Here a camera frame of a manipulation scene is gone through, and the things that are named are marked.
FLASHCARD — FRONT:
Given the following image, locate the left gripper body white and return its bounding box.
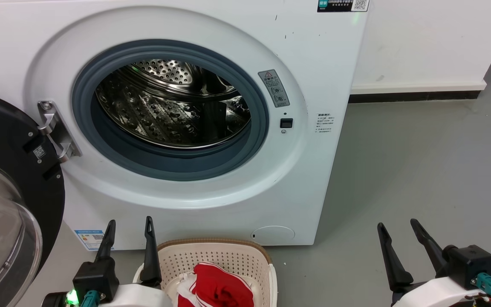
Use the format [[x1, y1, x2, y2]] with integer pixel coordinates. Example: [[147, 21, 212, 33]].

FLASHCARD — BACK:
[[100, 283, 174, 307]]

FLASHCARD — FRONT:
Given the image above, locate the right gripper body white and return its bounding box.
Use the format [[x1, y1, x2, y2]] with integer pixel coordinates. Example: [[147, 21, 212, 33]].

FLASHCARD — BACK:
[[392, 276, 491, 307]]

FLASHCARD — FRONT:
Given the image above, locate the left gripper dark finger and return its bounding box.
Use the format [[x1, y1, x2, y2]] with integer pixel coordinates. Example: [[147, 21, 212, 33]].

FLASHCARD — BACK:
[[139, 216, 163, 287], [94, 220, 117, 265]]

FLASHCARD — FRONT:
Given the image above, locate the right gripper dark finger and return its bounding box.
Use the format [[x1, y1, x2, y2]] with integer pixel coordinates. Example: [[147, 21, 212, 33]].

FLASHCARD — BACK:
[[410, 218, 449, 274], [377, 222, 415, 294]]

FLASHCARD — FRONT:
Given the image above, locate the red garment with white trim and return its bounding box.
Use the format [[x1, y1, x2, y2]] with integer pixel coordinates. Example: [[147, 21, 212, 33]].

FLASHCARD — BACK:
[[177, 262, 255, 307]]

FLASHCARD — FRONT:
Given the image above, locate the cream plastic laundry basket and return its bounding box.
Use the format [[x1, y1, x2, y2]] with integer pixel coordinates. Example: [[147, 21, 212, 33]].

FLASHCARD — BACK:
[[133, 238, 278, 307]]

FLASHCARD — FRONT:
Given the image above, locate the stainless steel washing machine drum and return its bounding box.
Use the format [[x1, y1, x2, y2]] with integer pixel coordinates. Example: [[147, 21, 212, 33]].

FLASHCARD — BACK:
[[95, 59, 252, 149]]

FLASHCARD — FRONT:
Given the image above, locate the black washer door with glass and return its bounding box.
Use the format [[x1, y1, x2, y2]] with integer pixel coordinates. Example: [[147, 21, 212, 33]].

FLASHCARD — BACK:
[[0, 90, 66, 307]]

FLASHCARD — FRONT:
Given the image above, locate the blue energy label sticker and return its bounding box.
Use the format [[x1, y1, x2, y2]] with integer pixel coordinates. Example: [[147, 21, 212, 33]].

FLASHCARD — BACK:
[[74, 229, 114, 251]]

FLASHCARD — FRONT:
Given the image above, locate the grey rubber door gasket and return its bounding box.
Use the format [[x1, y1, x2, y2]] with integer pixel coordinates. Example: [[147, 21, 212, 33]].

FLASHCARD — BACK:
[[72, 39, 270, 182]]

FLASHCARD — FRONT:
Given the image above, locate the round white filter cover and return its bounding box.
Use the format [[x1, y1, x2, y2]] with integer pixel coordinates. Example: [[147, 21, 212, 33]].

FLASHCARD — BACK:
[[251, 226, 296, 246]]

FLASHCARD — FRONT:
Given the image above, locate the metal door hinge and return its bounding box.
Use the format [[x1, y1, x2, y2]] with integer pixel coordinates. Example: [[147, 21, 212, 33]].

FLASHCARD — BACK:
[[38, 101, 82, 163]]

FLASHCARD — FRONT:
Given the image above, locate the white and black baseboard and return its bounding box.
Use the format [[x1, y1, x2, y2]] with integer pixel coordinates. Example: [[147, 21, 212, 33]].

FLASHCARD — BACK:
[[349, 79, 487, 104]]

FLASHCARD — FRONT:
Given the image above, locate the grey warning sticker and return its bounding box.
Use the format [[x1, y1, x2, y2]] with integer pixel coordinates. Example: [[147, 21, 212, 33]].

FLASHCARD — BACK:
[[258, 69, 290, 108]]

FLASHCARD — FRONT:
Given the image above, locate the white front-load washing machine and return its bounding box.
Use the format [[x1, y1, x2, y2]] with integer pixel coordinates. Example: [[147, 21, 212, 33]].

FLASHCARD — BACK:
[[0, 0, 370, 252]]

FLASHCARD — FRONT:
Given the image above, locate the black brand QR sticker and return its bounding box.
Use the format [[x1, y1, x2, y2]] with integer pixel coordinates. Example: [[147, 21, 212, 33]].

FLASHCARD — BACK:
[[317, 0, 370, 12]]

